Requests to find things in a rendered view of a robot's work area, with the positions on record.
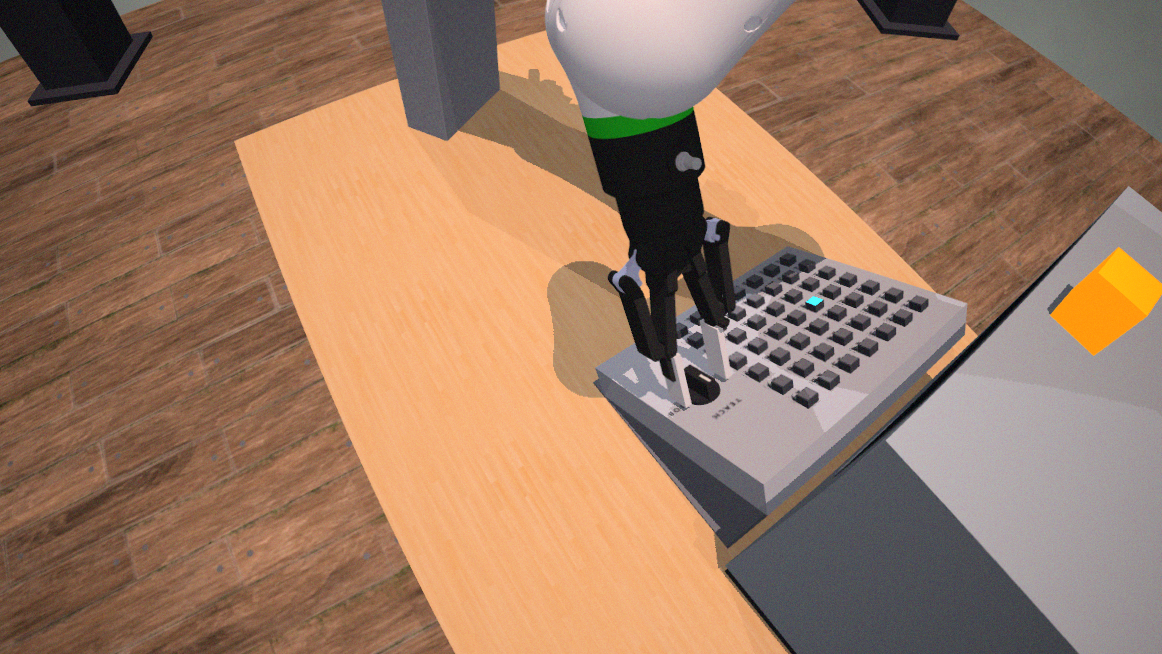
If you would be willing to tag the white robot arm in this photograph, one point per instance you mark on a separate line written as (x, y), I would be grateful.
(650, 59)

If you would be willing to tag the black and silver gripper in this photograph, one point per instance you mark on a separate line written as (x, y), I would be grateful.
(663, 244)

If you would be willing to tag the grey control console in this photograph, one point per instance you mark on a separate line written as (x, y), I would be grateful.
(1016, 508)

